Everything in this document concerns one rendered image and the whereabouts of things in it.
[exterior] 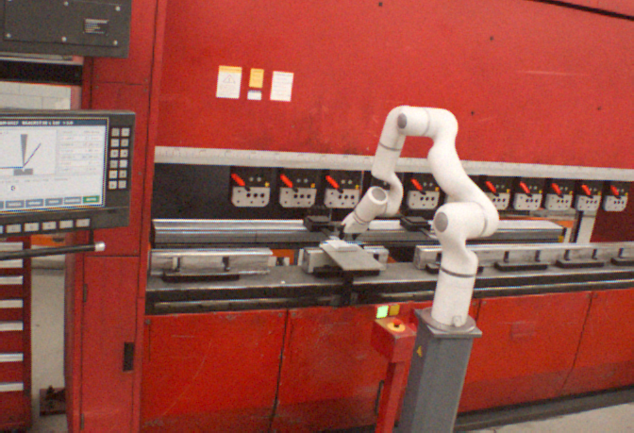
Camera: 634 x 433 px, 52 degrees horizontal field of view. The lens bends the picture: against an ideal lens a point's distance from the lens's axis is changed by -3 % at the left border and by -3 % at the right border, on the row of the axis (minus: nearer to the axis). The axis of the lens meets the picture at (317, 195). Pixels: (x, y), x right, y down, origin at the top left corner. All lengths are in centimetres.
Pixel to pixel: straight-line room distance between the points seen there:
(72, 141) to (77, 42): 27
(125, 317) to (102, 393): 32
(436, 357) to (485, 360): 118
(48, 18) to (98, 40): 15
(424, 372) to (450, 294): 29
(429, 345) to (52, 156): 133
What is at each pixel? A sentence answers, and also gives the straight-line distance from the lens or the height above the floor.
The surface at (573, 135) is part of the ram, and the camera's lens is 344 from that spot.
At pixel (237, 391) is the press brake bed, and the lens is 291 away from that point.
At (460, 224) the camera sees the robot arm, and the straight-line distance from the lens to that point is 213.
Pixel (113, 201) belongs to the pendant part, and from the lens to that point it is 208.
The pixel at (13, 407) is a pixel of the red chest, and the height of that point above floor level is 23.
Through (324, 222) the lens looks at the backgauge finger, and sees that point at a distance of 308.
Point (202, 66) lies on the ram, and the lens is 251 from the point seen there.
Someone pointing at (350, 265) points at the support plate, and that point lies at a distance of 268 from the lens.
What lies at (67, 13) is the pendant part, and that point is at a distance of 196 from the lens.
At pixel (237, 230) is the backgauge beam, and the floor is 98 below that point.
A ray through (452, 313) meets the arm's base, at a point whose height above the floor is 106.
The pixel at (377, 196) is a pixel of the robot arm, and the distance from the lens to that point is 258.
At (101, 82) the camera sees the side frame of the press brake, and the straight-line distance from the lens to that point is 226.
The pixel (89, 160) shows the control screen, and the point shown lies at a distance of 202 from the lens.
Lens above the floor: 194
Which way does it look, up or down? 15 degrees down
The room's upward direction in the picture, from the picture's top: 8 degrees clockwise
